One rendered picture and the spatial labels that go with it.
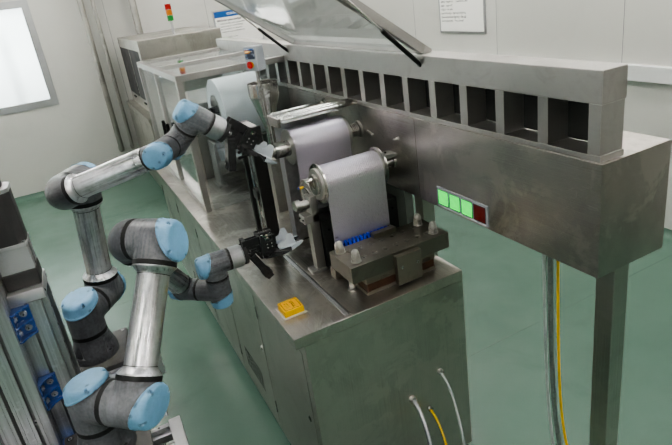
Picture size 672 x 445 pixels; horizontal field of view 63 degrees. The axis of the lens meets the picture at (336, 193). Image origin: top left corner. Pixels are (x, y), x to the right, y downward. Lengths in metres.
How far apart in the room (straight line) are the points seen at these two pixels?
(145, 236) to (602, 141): 1.15
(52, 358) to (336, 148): 1.19
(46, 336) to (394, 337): 1.07
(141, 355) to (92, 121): 5.92
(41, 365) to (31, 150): 5.67
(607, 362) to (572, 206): 0.58
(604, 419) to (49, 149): 6.50
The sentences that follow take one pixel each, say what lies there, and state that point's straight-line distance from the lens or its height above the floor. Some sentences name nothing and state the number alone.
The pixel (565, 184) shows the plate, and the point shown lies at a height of 1.37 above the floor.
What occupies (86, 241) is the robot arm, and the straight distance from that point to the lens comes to 2.06.
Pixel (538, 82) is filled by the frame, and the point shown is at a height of 1.61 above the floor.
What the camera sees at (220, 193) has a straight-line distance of 2.89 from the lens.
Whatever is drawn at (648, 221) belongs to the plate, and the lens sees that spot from 1.61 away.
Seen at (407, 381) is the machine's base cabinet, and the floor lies 0.54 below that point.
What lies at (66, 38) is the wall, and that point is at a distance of 7.21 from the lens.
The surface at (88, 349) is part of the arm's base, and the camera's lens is 2.09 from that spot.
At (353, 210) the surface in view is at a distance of 1.99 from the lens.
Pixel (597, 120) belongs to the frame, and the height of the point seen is 1.54.
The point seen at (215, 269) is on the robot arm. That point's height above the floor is 1.11.
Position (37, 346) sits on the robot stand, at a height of 1.08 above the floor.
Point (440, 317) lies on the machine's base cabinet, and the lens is 2.05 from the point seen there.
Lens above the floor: 1.91
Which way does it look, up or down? 21 degrees down
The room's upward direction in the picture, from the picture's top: 8 degrees counter-clockwise
